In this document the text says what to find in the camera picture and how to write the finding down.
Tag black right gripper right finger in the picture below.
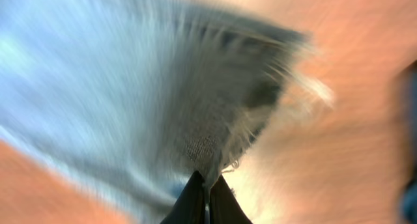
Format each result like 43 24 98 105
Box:
210 176 252 224

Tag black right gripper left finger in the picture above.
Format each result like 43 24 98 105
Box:
160 171 205 224

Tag light blue jeans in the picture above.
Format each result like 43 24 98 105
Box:
1 0 333 223

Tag dark blue shirt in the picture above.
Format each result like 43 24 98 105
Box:
401 61 416 224

